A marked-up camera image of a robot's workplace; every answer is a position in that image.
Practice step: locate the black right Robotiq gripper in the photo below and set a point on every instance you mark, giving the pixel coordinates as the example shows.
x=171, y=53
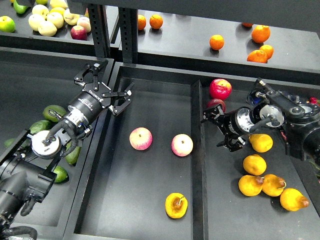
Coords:
x=233, y=125

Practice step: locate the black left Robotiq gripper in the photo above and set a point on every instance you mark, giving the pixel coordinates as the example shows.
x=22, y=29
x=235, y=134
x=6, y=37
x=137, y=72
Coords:
x=95, y=96

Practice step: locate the yellow pear with stem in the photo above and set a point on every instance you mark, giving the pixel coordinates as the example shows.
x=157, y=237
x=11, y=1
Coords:
x=176, y=205

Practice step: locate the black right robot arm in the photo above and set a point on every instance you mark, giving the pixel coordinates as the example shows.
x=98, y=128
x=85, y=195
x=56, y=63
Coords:
x=297, y=119

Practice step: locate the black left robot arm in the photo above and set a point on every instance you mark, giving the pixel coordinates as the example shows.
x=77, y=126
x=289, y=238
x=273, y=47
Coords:
x=27, y=165

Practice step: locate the yellow pear top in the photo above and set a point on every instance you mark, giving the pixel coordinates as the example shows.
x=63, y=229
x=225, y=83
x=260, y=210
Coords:
x=261, y=142

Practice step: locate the yellow pear upper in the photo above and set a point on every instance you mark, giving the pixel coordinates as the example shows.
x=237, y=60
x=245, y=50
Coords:
x=254, y=165

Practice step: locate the yellow pear lower middle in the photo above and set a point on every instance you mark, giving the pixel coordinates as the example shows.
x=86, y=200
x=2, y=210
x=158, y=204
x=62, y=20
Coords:
x=273, y=185

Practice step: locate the pale yellow pear right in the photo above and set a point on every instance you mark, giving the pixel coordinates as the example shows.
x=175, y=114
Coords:
x=70, y=18

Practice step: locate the pale yellow pear front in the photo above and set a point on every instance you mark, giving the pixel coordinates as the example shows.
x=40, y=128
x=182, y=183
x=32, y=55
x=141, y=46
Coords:
x=47, y=28

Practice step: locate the pale yellow pear centre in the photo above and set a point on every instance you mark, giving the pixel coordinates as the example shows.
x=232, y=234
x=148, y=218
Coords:
x=56, y=18

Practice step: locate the yellow pear lower right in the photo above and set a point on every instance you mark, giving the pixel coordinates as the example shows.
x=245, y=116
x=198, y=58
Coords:
x=293, y=200

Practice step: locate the pale yellow pear left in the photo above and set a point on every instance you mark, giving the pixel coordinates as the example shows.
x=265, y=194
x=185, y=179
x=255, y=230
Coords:
x=35, y=20

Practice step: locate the dark red apple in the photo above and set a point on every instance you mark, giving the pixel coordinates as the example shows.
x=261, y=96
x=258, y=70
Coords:
x=216, y=101

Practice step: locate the large red apple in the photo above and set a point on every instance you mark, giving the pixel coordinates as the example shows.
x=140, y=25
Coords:
x=220, y=89

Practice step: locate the pink apple right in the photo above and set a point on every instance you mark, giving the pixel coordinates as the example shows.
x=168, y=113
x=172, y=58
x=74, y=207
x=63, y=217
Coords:
x=182, y=145

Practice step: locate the pink apple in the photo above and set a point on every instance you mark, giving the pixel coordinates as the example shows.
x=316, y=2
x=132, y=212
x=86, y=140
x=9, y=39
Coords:
x=182, y=145
x=140, y=138

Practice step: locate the pink apple left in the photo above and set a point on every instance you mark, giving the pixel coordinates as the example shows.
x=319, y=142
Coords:
x=140, y=138

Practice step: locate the red apple on shelf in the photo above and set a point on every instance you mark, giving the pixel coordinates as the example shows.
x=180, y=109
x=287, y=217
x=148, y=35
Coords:
x=78, y=33

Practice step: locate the pink peach on shelf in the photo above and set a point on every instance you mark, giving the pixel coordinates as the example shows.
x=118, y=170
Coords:
x=85, y=23

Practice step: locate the black left tray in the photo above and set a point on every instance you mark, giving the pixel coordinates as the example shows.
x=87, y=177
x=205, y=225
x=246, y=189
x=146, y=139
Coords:
x=30, y=81

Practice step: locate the orange half hidden left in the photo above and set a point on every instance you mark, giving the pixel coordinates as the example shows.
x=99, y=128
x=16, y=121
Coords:
x=141, y=22

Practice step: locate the orange right front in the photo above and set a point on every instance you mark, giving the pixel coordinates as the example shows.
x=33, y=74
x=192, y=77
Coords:
x=258, y=56

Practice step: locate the orange on shelf left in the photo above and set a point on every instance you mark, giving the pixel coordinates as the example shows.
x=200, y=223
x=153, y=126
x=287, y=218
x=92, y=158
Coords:
x=156, y=21

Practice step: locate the orange on shelf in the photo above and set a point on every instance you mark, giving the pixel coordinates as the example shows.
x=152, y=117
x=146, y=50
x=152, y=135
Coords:
x=216, y=42
x=156, y=21

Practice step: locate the orange on shelf centre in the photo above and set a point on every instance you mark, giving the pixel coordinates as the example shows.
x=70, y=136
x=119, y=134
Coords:
x=216, y=42

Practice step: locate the orange right small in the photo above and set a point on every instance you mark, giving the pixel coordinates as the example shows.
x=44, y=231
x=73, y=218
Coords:
x=268, y=49

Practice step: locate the black angled tray divider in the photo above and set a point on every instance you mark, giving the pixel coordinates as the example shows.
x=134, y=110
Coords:
x=306, y=174

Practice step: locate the red chili peppers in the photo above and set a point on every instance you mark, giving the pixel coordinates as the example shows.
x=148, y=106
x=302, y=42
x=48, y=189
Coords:
x=314, y=101

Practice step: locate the black perforated shelf post right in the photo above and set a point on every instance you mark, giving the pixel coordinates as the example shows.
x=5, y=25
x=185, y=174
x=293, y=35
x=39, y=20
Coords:
x=128, y=24

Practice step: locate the black perforated shelf post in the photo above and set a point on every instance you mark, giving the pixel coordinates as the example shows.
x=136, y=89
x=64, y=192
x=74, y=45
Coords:
x=128, y=24
x=99, y=30

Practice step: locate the black perforated shelf post left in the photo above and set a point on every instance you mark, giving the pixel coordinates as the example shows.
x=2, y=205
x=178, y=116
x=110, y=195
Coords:
x=99, y=30

